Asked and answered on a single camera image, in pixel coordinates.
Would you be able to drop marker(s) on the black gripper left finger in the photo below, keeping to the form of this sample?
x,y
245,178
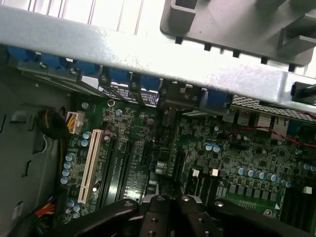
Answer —
x,y
153,217

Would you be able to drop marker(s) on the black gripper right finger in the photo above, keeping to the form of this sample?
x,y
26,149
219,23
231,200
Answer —
x,y
197,219

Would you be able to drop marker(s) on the green motherboard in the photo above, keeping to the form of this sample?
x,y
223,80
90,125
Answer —
x,y
222,158

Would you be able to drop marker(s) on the white expansion slot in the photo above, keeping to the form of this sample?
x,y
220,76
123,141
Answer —
x,y
91,163

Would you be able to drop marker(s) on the white power connector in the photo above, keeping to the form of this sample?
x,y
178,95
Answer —
x,y
79,121

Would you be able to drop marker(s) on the black open PC case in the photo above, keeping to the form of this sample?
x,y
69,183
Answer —
x,y
148,56

